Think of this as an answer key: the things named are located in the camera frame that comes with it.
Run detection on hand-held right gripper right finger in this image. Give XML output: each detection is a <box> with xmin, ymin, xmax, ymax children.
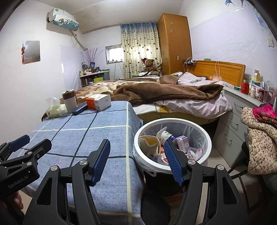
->
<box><xmin>163</xmin><ymin>139</ymin><xmax>248</xmax><ymax>225</ymax></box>

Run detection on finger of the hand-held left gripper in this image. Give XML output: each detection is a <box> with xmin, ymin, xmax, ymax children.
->
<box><xmin>0</xmin><ymin>134</ymin><xmax>31</xmax><ymax>161</ymax></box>
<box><xmin>4</xmin><ymin>138</ymin><xmax>52</xmax><ymax>166</ymax></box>

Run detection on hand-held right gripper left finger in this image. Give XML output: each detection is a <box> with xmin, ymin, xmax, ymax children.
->
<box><xmin>23</xmin><ymin>138</ymin><xmax>111</xmax><ymax>225</ymax></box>

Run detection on pink drink carton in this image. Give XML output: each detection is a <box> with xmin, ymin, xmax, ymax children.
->
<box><xmin>157</xmin><ymin>147</ymin><xmax>170</xmax><ymax>166</ymax></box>

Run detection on purple drink carton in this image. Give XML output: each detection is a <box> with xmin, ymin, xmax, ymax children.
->
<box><xmin>175</xmin><ymin>135</ymin><xmax>190</xmax><ymax>152</ymax></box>

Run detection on beige paper sleeve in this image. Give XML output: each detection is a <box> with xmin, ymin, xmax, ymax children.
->
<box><xmin>140</xmin><ymin>135</ymin><xmax>162</xmax><ymax>157</ymax></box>

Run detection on translucent bin liner bag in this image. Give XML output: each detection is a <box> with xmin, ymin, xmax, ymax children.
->
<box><xmin>133</xmin><ymin>123</ymin><xmax>209</xmax><ymax>173</ymax></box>

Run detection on white round waste bin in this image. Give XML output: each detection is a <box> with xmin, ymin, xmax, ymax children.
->
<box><xmin>133</xmin><ymin>119</ymin><xmax>212</xmax><ymax>173</ymax></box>

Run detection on person's left hand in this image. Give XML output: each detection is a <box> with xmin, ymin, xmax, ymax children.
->
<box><xmin>13</xmin><ymin>191</ymin><xmax>24</xmax><ymax>209</ymax></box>

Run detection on blue checked tablecloth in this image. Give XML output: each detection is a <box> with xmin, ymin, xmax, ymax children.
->
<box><xmin>9</xmin><ymin>101</ymin><xmax>144</xmax><ymax>225</ymax></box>

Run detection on soft tissue pack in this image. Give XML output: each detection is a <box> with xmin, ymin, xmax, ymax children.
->
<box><xmin>45</xmin><ymin>97</ymin><xmax>67</xmax><ymax>118</ymax></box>

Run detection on grey tumbler with brown band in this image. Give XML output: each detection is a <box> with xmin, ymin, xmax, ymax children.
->
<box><xmin>62</xmin><ymin>89</ymin><xmax>78</xmax><ymax>114</ymax></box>

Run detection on dark blue glasses case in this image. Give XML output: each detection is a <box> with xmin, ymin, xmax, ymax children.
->
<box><xmin>72</xmin><ymin>102</ymin><xmax>88</xmax><ymax>116</ymax></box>

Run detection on pale pink duvet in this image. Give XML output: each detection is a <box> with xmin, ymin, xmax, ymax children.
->
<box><xmin>155</xmin><ymin>72</ymin><xmax>232</xmax><ymax>119</ymax></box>

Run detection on orange and white box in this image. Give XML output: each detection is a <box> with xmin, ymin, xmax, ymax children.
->
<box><xmin>86</xmin><ymin>94</ymin><xmax>112</xmax><ymax>111</ymax></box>

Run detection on grey drawer cabinet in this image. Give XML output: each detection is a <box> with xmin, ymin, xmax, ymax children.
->
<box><xmin>213</xmin><ymin>87</ymin><xmax>267</xmax><ymax>168</ymax></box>

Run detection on brown fleece blanket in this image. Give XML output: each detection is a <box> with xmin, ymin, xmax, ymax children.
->
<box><xmin>59</xmin><ymin>74</ymin><xmax>224</xmax><ymax>105</ymax></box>

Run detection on cluttered white shelf desk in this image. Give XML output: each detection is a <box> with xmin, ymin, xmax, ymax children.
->
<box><xmin>79</xmin><ymin>69</ymin><xmax>110</xmax><ymax>88</ymax></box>

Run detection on red hanging ornament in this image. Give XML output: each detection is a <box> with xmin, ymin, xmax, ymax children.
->
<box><xmin>20</xmin><ymin>42</ymin><xmax>26</xmax><ymax>65</ymax></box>

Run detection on floral padded jacket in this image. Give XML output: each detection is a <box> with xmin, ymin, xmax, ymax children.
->
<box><xmin>241</xmin><ymin>107</ymin><xmax>277</xmax><ymax>176</ymax></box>

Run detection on brown teddy bear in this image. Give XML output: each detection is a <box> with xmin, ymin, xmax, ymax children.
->
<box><xmin>141</xmin><ymin>58</ymin><xmax>159</xmax><ymax>76</ymax></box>

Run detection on red bottle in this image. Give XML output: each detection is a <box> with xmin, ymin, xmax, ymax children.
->
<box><xmin>241</xmin><ymin>80</ymin><xmax>250</xmax><ymax>95</ymax></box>

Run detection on pink plaid cloth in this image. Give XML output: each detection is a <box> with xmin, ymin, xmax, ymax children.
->
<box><xmin>252</xmin><ymin>104</ymin><xmax>277</xmax><ymax>127</ymax></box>

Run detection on wooden bed headboard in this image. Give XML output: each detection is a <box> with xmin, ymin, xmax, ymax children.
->
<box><xmin>186</xmin><ymin>60</ymin><xmax>246</xmax><ymax>87</ymax></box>

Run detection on dried purple branches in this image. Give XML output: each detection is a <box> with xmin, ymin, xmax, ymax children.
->
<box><xmin>81</xmin><ymin>48</ymin><xmax>103</xmax><ymax>63</ymax></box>

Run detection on small window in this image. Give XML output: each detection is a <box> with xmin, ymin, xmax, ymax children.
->
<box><xmin>105</xmin><ymin>44</ymin><xmax>123</xmax><ymax>64</ymax></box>

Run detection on red cartoon print box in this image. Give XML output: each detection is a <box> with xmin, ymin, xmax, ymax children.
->
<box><xmin>257</xmin><ymin>88</ymin><xmax>269</xmax><ymax>102</ymax></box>

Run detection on air conditioner pipe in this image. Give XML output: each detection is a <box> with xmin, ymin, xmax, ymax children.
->
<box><xmin>70</xmin><ymin>29</ymin><xmax>88</xmax><ymax>51</ymax></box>

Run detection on wooden wardrobe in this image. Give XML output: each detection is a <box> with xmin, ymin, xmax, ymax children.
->
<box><xmin>157</xmin><ymin>13</ymin><xmax>193</xmax><ymax>76</ymax></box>

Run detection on patterned window curtain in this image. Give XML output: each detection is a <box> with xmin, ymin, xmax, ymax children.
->
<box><xmin>120</xmin><ymin>22</ymin><xmax>162</xmax><ymax>78</ymax></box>

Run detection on square wall mirror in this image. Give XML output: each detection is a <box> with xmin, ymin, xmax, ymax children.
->
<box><xmin>22</xmin><ymin>40</ymin><xmax>41</xmax><ymax>65</ymax></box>

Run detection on orange charging cable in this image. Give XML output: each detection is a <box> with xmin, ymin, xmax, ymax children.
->
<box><xmin>215</xmin><ymin>61</ymin><xmax>222</xmax><ymax>80</ymax></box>

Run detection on wall air conditioner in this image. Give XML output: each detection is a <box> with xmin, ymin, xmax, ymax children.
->
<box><xmin>46</xmin><ymin>7</ymin><xmax>80</xmax><ymax>31</ymax></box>

